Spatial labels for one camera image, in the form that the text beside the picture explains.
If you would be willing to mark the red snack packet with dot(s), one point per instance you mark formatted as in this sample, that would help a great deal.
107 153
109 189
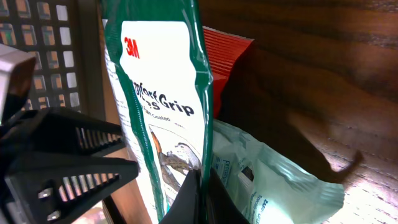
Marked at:
223 50

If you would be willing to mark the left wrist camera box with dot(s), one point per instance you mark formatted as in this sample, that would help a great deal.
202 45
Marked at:
17 68

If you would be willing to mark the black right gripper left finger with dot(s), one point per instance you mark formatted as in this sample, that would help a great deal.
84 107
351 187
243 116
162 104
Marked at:
186 206

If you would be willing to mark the green white 3M packet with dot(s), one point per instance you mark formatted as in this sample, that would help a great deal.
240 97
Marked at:
162 82

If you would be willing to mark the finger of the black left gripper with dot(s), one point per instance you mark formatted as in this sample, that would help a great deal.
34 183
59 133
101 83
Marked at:
59 131
59 188

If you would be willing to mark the white teal wipes packet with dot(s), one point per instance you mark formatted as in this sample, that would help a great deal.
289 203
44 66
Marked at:
267 187

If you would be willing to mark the grey plastic mesh basket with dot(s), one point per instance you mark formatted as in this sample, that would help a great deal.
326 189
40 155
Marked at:
64 37

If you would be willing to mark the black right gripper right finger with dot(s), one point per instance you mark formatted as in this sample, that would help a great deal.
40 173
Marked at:
220 208

